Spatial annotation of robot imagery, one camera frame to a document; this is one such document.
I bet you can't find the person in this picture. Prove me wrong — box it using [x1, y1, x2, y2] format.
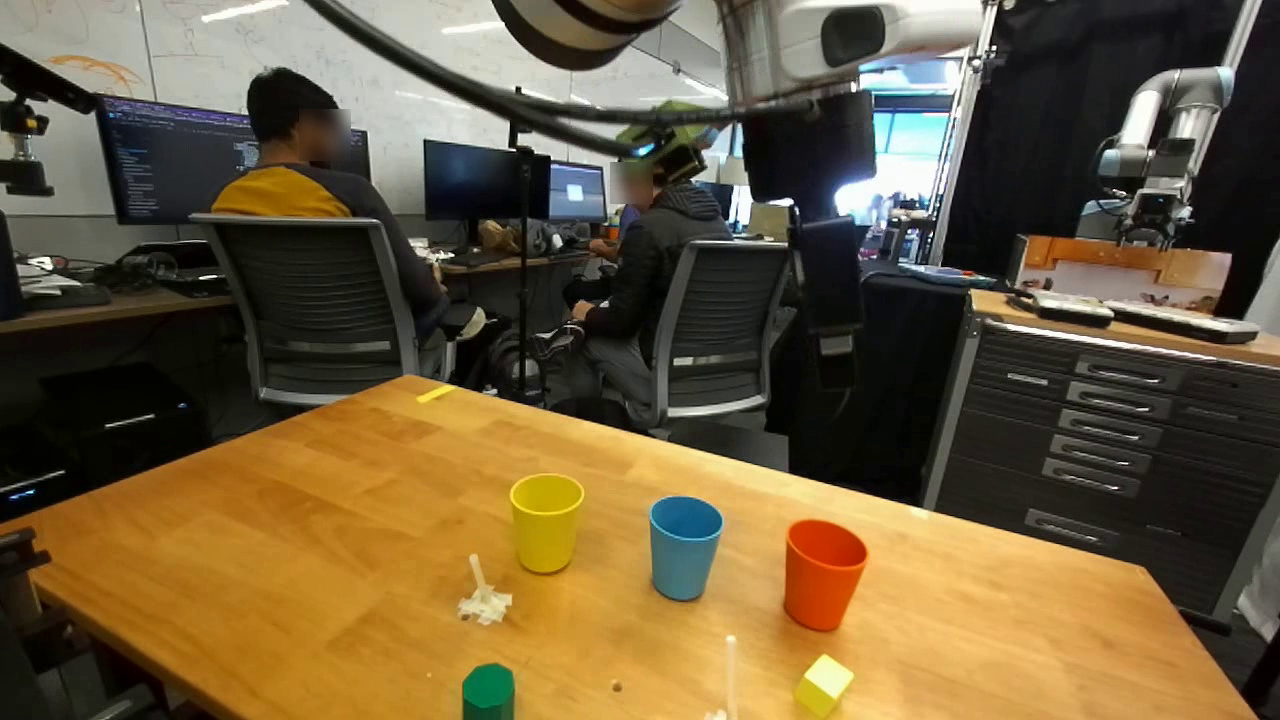
[558, 100, 793, 426]
[209, 67, 493, 383]

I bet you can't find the office chair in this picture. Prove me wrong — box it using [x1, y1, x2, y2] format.
[638, 239, 798, 433]
[189, 212, 458, 408]

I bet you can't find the black curtain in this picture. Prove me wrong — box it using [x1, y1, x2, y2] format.
[943, 0, 1280, 319]

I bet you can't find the black cloth covered table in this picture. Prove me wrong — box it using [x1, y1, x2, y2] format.
[788, 262, 971, 506]

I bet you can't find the black keyboard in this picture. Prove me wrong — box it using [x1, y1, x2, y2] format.
[18, 283, 114, 312]
[1008, 289, 1117, 329]
[1103, 299, 1263, 347]

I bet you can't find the stand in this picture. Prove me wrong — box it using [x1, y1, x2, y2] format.
[503, 88, 563, 403]

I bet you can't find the row of monitors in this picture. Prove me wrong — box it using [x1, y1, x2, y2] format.
[422, 139, 609, 225]

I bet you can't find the whiteboard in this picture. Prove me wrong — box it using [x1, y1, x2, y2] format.
[0, 0, 726, 218]

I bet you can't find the drawer cabinet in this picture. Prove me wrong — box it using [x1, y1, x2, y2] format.
[919, 288, 1280, 623]

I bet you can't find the blue cup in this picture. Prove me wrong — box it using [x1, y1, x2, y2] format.
[648, 495, 725, 603]

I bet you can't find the orange cup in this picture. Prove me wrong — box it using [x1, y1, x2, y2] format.
[783, 518, 870, 633]

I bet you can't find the yellow cup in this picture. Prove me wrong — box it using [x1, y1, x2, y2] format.
[509, 473, 586, 576]

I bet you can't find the white plastic stick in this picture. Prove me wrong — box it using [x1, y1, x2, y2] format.
[704, 633, 740, 720]

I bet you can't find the yellow block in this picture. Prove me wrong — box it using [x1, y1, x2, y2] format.
[794, 653, 856, 719]

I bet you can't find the white plastic toy piece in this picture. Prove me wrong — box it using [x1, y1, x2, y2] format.
[457, 554, 514, 627]

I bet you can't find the green block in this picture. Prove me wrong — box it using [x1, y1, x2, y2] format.
[461, 662, 517, 720]

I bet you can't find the monitor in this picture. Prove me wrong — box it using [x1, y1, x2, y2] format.
[94, 94, 373, 227]

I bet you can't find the wooden desk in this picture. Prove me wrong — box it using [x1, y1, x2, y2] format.
[0, 284, 239, 337]

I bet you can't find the black computer tower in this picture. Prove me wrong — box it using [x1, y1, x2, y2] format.
[0, 362, 213, 523]

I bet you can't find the camera on mount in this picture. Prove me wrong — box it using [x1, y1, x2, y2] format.
[0, 43, 101, 198]

